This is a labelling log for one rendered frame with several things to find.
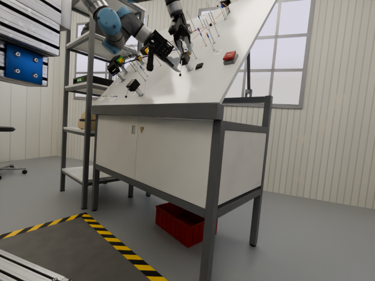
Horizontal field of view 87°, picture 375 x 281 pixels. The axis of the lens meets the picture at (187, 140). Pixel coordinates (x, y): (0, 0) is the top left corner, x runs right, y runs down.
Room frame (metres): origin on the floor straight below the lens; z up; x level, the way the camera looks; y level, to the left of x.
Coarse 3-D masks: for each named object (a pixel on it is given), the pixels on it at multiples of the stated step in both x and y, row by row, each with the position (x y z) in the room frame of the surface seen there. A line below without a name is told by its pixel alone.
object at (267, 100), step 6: (246, 96) 1.38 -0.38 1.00; (252, 96) 1.33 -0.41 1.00; (258, 96) 1.30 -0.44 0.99; (264, 96) 1.28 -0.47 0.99; (270, 96) 1.25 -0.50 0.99; (222, 102) 1.48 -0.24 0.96; (228, 102) 1.44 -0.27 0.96; (234, 102) 1.41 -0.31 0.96; (240, 102) 1.38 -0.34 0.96; (246, 102) 1.35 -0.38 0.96; (252, 102) 1.33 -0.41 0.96; (258, 102) 1.30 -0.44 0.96; (264, 102) 1.28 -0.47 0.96; (270, 102) 1.25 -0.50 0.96; (264, 108) 1.27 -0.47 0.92; (270, 108) 1.26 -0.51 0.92; (264, 114) 1.27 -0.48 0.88; (270, 114) 1.27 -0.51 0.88; (264, 120) 1.27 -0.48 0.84; (270, 120) 1.27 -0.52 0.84; (264, 126) 1.26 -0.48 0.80
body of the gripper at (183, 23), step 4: (176, 12) 1.04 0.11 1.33; (180, 12) 1.04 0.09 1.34; (172, 16) 1.05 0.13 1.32; (176, 16) 1.06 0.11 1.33; (180, 16) 1.08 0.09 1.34; (184, 16) 1.10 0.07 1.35; (184, 20) 1.10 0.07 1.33; (180, 24) 1.06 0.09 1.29; (184, 24) 1.06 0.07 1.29; (188, 24) 1.10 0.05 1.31; (180, 28) 1.06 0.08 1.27; (184, 28) 1.05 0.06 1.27; (176, 32) 1.08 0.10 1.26; (180, 32) 1.07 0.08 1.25; (184, 32) 1.06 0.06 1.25; (192, 32) 1.12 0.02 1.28; (176, 36) 1.09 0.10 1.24; (180, 36) 1.08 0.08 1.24; (184, 36) 1.08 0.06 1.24
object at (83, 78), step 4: (80, 76) 1.76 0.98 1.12; (84, 76) 1.70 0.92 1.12; (96, 76) 1.69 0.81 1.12; (76, 80) 1.81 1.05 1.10; (80, 80) 1.75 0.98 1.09; (84, 80) 1.70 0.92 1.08; (96, 80) 1.69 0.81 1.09; (100, 80) 1.72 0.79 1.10; (104, 80) 1.75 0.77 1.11; (108, 80) 1.77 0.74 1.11; (112, 80) 1.80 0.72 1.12; (100, 84) 1.73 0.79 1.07; (104, 84) 1.75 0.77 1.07; (108, 84) 1.77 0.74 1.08
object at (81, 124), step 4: (84, 112) 1.81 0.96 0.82; (84, 116) 1.77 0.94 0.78; (92, 116) 1.70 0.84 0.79; (80, 120) 1.75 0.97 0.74; (84, 120) 1.71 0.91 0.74; (92, 120) 1.70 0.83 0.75; (80, 124) 1.76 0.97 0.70; (84, 124) 1.71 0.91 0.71; (92, 124) 1.69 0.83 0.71; (80, 128) 1.77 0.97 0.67; (84, 128) 1.71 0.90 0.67; (92, 128) 1.69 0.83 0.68
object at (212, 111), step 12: (96, 108) 1.50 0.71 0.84; (108, 108) 1.38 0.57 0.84; (120, 108) 1.27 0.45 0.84; (132, 108) 1.18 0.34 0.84; (144, 108) 1.11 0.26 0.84; (156, 108) 1.04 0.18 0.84; (168, 108) 0.98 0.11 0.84; (180, 108) 0.92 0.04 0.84; (192, 108) 0.88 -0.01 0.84; (204, 108) 0.83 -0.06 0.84; (216, 108) 0.80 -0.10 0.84
